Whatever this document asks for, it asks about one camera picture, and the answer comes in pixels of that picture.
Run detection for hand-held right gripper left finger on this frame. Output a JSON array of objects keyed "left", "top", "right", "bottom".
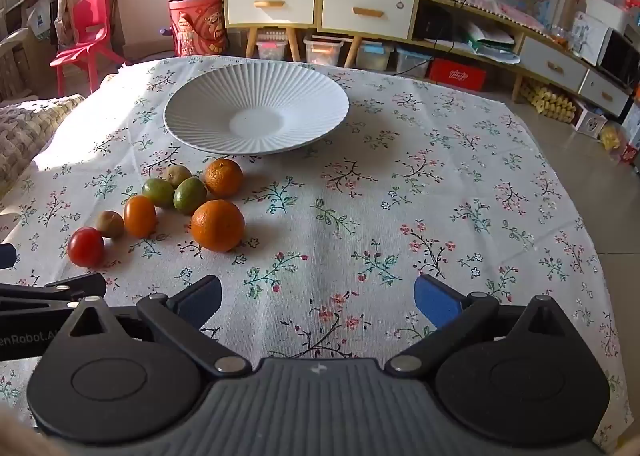
[{"left": 67, "top": 275, "right": 252, "bottom": 378}]

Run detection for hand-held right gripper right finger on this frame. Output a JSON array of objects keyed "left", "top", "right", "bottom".
[{"left": 384, "top": 275, "right": 568, "bottom": 378}]

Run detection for red tomato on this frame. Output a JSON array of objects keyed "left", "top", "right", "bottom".
[{"left": 67, "top": 227, "right": 106, "bottom": 268}]

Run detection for small brown fruit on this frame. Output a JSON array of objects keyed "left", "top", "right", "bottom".
[
  {"left": 96, "top": 210, "right": 125, "bottom": 239},
  {"left": 166, "top": 165, "right": 193, "bottom": 188}
]

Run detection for large mandarin orange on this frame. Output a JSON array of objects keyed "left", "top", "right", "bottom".
[{"left": 191, "top": 199, "right": 246, "bottom": 253}]

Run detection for orange cherry tomato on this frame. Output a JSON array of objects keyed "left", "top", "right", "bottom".
[{"left": 123, "top": 196, "right": 158, "bottom": 239}]

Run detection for green fruit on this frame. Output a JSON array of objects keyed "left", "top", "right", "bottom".
[
  {"left": 173, "top": 177, "right": 208, "bottom": 215},
  {"left": 141, "top": 179, "right": 176, "bottom": 209}
]

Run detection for small mandarin orange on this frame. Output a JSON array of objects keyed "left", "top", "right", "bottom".
[{"left": 203, "top": 158, "right": 244, "bottom": 198}]

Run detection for white ribbed plate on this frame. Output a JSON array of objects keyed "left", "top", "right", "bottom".
[{"left": 163, "top": 61, "right": 350, "bottom": 156}]

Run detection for floral tablecloth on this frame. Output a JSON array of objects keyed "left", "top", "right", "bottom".
[{"left": 0, "top": 55, "right": 633, "bottom": 456}]

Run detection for knitted blanket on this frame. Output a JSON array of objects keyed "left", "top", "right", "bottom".
[{"left": 0, "top": 94, "right": 86, "bottom": 197}]

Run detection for red cardboard box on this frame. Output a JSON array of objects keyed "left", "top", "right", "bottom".
[{"left": 429, "top": 59, "right": 487, "bottom": 93}]

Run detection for yellow foam pieces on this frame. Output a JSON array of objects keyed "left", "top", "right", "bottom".
[{"left": 520, "top": 79, "right": 578, "bottom": 124}]

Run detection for clear storage box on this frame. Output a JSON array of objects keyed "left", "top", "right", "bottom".
[
  {"left": 303, "top": 35, "right": 345, "bottom": 66},
  {"left": 356, "top": 40, "right": 396, "bottom": 71},
  {"left": 256, "top": 31, "right": 291, "bottom": 61},
  {"left": 395, "top": 47, "right": 432, "bottom": 78}
]

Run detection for red plastic chair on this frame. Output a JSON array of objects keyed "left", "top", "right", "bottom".
[{"left": 50, "top": 0, "right": 126, "bottom": 97}]

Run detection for low curved wooden cabinet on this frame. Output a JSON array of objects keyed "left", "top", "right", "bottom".
[{"left": 317, "top": 0, "right": 640, "bottom": 118}]

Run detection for pile of papers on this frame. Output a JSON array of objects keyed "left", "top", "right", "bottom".
[{"left": 452, "top": 19, "right": 521, "bottom": 62}]

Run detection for red printed bucket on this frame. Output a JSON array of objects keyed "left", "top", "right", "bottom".
[{"left": 168, "top": 0, "right": 230, "bottom": 57}]

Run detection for black box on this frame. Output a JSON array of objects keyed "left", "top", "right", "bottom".
[{"left": 415, "top": 1, "right": 456, "bottom": 40}]

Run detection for black microwave oven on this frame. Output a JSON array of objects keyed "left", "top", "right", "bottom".
[{"left": 597, "top": 29, "right": 640, "bottom": 87}]

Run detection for grey drawer wooden handle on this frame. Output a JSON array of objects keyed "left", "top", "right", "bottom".
[
  {"left": 582, "top": 71, "right": 631, "bottom": 117},
  {"left": 520, "top": 36, "right": 588, "bottom": 92}
]

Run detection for white drawer wooden handle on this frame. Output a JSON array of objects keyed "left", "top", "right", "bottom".
[
  {"left": 321, "top": 0, "right": 416, "bottom": 34},
  {"left": 226, "top": 0, "right": 316, "bottom": 26}
]

